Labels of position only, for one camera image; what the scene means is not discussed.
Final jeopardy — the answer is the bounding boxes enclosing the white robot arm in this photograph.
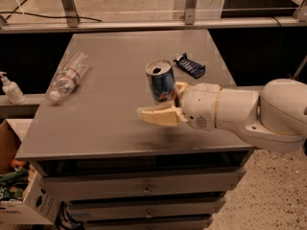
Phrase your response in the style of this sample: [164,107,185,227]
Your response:
[137,79,307,153]

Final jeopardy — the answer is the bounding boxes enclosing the dark blue rxbar wrapper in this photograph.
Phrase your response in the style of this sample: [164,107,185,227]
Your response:
[174,53,206,80]

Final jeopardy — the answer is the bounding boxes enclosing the green items in box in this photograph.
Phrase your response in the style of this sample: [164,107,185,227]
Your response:
[0,168,29,201]

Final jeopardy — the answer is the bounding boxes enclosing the white pump dispenser bottle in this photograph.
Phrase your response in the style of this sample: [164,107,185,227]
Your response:
[0,72,26,104]

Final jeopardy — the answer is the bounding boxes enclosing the white cardboard box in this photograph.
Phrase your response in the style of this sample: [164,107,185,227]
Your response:
[0,119,59,225]

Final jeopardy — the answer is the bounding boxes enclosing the blue silver redbull can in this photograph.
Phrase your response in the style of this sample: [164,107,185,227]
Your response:
[145,59,177,104]

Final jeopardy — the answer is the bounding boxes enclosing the aluminium frame rail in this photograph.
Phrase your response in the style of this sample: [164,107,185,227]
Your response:
[1,0,306,34]

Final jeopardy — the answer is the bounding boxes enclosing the clear plastic water bottle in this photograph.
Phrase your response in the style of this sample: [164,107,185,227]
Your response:
[49,52,90,102]

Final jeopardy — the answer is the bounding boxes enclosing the black cable on floor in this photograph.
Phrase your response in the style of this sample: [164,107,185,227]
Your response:
[0,0,104,23]

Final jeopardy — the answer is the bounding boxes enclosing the grey drawer cabinet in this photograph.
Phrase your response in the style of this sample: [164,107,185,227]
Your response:
[18,30,253,230]

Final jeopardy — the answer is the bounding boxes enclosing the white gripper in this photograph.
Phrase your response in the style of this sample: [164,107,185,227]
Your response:
[137,81,222,131]

